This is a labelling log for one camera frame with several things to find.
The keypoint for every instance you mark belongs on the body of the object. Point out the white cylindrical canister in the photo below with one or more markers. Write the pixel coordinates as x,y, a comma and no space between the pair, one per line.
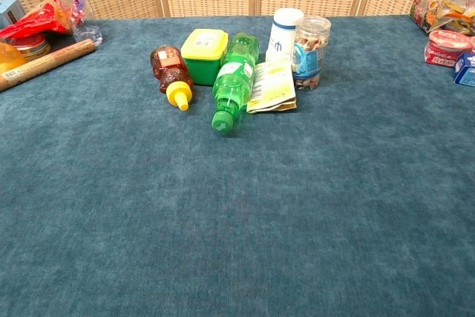
281,36

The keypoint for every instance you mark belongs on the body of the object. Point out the red plastic snack bag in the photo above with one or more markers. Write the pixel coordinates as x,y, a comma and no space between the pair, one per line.
41,20

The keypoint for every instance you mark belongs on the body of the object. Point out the brown cardboard roll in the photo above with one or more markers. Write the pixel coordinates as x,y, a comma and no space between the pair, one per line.
44,64

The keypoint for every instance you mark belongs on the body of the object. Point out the colourful patterned snack bag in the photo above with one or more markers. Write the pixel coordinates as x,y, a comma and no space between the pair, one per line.
441,5

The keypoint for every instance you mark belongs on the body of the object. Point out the orange plastic bag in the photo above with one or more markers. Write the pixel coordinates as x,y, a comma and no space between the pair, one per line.
9,59

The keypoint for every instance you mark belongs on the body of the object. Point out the green plastic soda bottle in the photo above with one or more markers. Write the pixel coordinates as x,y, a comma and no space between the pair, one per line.
234,79

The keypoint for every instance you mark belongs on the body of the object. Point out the blue and white carton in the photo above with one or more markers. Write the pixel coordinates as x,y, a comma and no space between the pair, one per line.
465,68

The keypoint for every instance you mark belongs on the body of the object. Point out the round tin can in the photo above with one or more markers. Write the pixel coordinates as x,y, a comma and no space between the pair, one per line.
31,46

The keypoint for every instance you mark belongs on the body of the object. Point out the red instant noodle cup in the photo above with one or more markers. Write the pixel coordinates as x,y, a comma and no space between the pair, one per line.
445,48

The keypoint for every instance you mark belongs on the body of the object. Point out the yellow and white snack pouch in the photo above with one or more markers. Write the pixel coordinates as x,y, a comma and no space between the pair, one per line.
272,85

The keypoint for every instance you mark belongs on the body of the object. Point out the honey bottle with yellow cap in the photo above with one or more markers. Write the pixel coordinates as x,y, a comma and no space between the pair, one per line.
171,70

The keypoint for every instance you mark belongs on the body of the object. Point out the blue grey box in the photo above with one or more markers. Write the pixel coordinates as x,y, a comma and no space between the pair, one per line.
10,10

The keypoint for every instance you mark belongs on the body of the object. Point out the teal fabric tablecloth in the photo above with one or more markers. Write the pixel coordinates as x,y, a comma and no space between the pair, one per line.
237,202

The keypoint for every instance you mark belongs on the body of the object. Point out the clear jar of snacks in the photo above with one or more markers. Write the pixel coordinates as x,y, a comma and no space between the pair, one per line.
307,53

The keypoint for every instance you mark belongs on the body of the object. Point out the green box with yellow lid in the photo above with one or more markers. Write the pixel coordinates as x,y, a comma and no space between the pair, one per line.
203,56

